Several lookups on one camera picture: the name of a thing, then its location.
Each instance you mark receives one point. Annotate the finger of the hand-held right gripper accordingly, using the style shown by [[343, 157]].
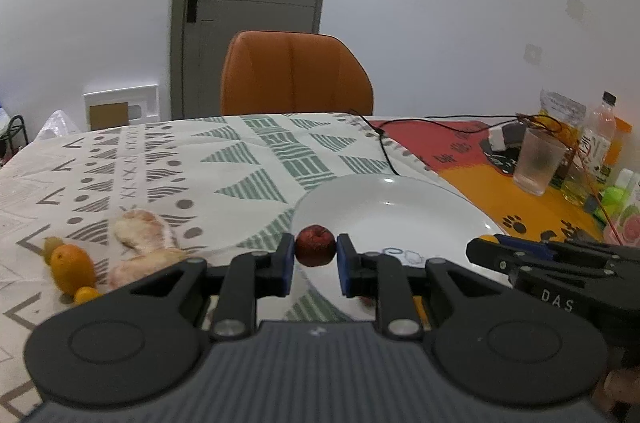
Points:
[[492, 255], [530, 244]]

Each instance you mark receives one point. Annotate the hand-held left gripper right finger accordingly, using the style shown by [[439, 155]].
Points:
[[344, 265]]

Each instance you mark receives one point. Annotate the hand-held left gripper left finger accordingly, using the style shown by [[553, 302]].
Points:
[[286, 265]]

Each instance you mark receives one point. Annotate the small red jujube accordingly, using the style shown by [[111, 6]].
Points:
[[315, 245]]

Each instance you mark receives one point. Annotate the white plate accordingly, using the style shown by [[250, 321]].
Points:
[[400, 213]]

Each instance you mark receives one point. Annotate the peeled pomelo segment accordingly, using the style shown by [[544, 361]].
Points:
[[142, 228], [145, 267]]

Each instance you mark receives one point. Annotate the small kumquat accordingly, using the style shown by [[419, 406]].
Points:
[[86, 295]]

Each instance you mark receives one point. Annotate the orange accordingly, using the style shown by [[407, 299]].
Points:
[[72, 268]]

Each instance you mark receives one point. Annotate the small green fruit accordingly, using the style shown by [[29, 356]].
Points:
[[51, 249]]

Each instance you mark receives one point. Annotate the person's right hand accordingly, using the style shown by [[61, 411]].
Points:
[[622, 388]]

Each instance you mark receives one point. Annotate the red orange paw-print mat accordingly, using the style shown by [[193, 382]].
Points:
[[480, 188]]

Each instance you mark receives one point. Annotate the frosted plastic cup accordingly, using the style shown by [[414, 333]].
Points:
[[539, 163]]

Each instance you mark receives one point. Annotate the pink printed packet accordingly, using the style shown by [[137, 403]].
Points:
[[627, 225]]

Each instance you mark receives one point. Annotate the green plastic item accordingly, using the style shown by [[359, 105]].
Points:
[[615, 198]]

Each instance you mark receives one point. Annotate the white power adapter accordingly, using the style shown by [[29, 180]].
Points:
[[497, 137]]

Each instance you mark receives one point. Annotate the small white bottle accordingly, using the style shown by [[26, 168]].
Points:
[[627, 183]]

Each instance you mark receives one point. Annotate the clear plastic bottle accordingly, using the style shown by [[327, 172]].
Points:
[[597, 138]]

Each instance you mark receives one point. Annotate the clear snack bag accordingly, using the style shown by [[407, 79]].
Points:
[[562, 108]]

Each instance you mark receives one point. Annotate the orange box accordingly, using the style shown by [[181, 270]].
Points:
[[621, 138]]

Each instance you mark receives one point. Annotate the orange leather chair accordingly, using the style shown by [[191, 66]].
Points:
[[295, 73]]

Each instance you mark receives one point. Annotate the clear plastic bag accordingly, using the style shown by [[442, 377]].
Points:
[[57, 125]]

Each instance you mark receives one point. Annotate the black metal rack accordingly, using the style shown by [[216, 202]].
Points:
[[15, 123]]

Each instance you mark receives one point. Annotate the white wall socket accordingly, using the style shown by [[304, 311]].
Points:
[[533, 54]]

